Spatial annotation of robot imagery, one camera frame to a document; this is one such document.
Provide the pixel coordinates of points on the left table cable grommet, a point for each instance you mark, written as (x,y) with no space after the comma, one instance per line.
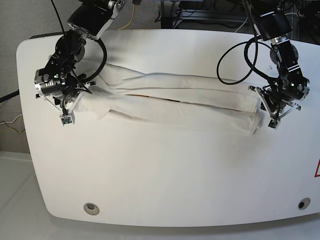
(91,209)

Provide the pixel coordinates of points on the black table base frame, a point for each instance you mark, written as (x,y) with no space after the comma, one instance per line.
(171,14)

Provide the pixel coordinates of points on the table cable grommet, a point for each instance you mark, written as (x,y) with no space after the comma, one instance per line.
(304,203)
(91,209)

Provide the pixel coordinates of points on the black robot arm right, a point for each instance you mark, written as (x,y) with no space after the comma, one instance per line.
(58,78)

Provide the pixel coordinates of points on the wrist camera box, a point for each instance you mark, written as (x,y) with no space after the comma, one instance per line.
(67,119)
(273,123)

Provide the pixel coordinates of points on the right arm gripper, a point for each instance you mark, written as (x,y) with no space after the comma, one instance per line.
(64,104)

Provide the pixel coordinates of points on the right table cable grommet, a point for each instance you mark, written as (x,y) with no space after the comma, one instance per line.
(304,203)

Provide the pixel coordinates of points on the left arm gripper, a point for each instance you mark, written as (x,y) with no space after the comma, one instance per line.
(277,109)

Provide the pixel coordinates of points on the white printed T-shirt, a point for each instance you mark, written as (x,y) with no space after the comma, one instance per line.
(184,101)

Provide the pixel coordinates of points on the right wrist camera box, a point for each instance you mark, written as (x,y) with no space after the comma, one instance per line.
(67,119)

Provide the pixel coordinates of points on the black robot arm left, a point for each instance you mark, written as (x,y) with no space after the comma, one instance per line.
(269,23)

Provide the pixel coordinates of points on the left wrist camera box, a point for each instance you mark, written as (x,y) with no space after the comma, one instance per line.
(273,123)

